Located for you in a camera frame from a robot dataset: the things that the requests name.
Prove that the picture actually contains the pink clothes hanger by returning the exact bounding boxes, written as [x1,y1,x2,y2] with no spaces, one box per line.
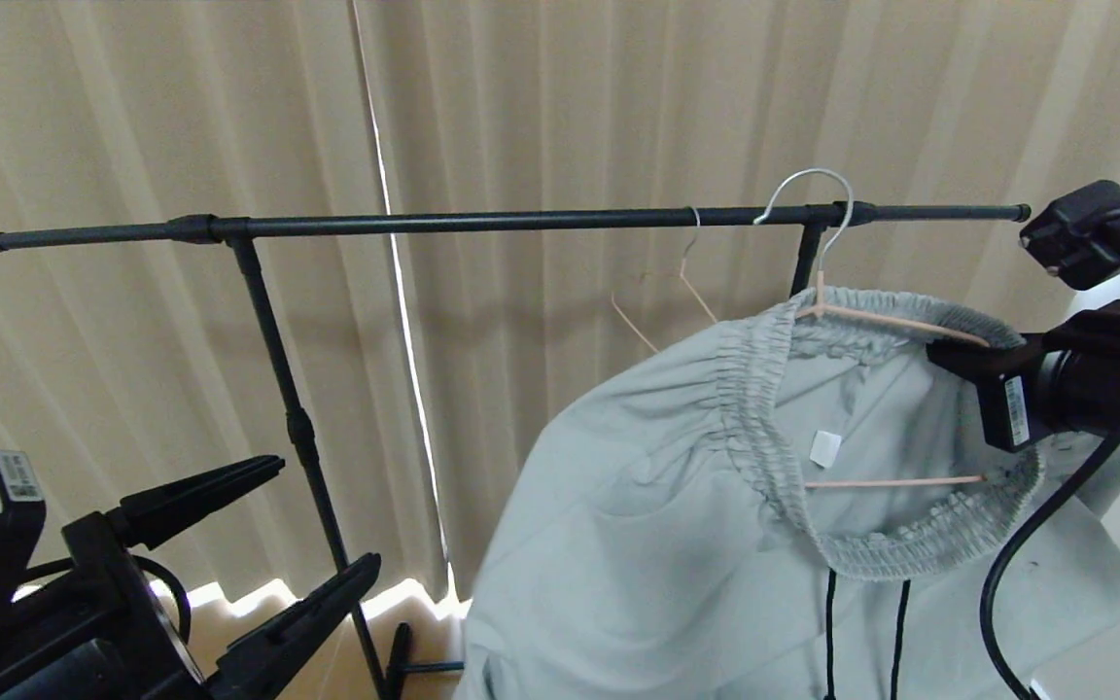
[610,206,722,357]
[752,167,995,490]

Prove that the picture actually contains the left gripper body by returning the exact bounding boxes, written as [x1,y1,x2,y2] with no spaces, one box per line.
[0,510,209,700]

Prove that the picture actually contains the black cable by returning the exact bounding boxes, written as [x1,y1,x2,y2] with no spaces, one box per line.
[20,552,194,645]
[979,403,1120,700]

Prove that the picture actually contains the black clothes rack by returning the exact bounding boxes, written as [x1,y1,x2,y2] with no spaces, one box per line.
[0,199,1033,700]

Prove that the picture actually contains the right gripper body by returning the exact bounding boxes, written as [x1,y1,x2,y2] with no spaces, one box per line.
[978,345,1120,458]

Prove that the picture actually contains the pale grey shorts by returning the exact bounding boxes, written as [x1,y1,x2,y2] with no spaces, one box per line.
[451,285,1120,700]

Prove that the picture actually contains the beige curtain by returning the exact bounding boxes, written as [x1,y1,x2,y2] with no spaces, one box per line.
[0,0,1120,682]

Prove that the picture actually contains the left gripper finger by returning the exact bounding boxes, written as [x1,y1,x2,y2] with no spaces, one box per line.
[116,454,287,548]
[208,552,383,700]

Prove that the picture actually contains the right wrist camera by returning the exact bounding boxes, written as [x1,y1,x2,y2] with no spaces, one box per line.
[1019,180,1120,351]

